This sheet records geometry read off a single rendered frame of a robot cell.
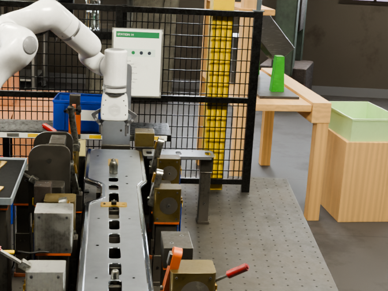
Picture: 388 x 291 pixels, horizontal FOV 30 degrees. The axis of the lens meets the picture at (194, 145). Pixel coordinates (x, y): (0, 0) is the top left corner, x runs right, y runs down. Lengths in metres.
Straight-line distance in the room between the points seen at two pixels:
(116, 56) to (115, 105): 0.19
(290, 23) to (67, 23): 6.15
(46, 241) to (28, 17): 0.80
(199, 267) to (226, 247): 1.04
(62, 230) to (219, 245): 1.00
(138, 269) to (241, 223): 1.23
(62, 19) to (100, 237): 0.78
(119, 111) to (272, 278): 0.83
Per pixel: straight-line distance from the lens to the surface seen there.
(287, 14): 8.48
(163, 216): 2.40
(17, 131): 3.12
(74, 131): 2.74
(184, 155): 2.93
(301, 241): 2.95
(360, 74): 9.94
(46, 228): 1.98
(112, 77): 2.67
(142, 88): 3.27
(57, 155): 2.31
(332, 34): 9.78
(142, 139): 3.01
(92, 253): 1.99
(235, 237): 2.93
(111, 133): 3.03
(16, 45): 2.33
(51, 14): 2.45
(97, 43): 2.58
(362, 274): 4.46
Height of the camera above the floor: 1.81
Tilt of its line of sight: 15 degrees down
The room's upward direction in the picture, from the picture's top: 3 degrees clockwise
